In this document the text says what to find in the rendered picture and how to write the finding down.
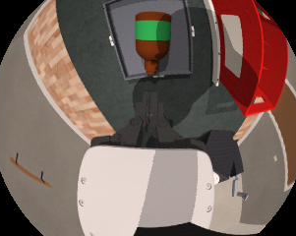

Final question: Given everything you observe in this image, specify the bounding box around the red plastic crate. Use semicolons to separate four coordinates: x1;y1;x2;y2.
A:
211;0;288;116

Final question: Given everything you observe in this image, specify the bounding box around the brown bottle with green label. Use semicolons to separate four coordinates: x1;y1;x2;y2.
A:
135;12;172;75

